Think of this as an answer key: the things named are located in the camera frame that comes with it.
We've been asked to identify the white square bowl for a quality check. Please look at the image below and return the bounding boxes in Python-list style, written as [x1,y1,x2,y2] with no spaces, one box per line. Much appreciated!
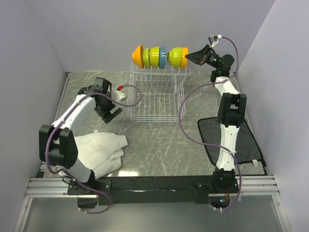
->
[141,47,151,69]

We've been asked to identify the lime green bowl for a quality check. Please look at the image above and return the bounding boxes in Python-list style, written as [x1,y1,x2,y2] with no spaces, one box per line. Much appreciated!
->
[168,47,183,68]
[149,46,160,67]

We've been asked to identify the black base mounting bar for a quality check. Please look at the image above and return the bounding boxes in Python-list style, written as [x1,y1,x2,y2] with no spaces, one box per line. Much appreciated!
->
[67,174,239,209]

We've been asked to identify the aluminium left side rail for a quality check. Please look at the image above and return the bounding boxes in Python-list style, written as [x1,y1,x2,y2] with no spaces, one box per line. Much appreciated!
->
[38,72,72,172]

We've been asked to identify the dark grey drying mat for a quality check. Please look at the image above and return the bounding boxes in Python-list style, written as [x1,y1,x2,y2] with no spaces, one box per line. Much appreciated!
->
[197,117,266,167]

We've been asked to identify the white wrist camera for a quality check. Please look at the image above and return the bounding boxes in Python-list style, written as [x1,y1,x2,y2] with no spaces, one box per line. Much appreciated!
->
[208,34,222,48]
[111,85,127,102]

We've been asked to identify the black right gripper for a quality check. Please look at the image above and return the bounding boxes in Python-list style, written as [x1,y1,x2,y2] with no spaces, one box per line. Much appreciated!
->
[184,45,219,70]

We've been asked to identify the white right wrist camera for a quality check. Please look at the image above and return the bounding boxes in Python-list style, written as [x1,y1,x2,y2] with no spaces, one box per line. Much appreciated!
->
[208,34,222,48]

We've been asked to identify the orange bowl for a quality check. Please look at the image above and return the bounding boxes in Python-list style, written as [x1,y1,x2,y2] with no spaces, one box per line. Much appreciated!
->
[180,47,189,69]
[132,44,144,68]

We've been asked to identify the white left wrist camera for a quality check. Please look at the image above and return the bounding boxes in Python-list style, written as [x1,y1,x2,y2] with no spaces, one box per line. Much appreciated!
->
[111,85,127,102]

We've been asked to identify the white cloth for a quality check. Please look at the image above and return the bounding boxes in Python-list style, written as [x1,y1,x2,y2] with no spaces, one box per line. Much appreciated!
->
[74,132,128,179]

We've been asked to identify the white wire dish rack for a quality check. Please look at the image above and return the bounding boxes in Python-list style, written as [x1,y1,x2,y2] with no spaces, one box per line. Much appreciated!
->
[127,63,191,122]

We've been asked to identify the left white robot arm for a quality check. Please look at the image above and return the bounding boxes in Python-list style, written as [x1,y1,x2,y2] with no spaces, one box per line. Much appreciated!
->
[39,77,126,194]

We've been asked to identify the aluminium front rail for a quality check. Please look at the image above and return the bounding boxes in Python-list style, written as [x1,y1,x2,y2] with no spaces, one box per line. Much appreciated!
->
[25,175,280,198]

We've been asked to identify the blue bottom bowl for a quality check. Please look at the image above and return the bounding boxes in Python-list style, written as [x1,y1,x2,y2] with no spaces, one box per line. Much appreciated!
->
[158,46,167,69]

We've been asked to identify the aluminium rail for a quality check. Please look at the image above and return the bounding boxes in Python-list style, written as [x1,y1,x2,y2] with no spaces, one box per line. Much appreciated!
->
[38,72,72,172]
[25,175,280,198]

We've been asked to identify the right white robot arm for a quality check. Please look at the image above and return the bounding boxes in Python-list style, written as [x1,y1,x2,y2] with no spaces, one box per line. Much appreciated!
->
[185,45,247,193]

